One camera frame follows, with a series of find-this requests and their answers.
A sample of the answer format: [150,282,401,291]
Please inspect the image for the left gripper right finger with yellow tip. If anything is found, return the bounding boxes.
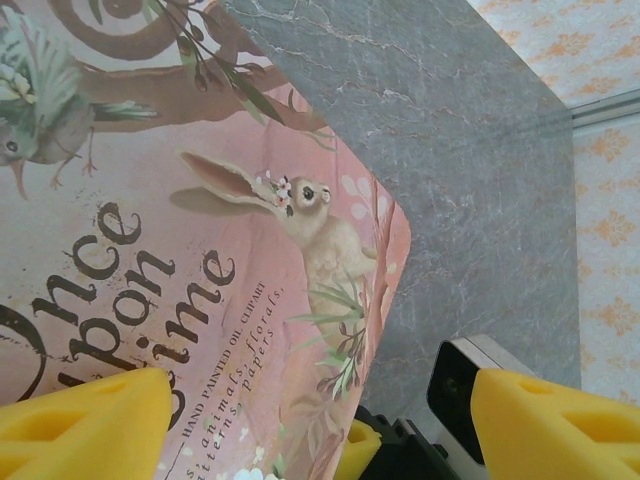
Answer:
[471,366,640,480]

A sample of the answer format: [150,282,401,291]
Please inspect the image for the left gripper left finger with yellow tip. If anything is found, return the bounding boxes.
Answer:
[0,368,174,480]

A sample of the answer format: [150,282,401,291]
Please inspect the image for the aluminium corner post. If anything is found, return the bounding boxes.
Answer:
[568,88,640,127]

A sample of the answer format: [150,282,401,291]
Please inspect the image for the pink illustrated storybook box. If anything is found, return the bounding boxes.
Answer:
[0,0,413,480]

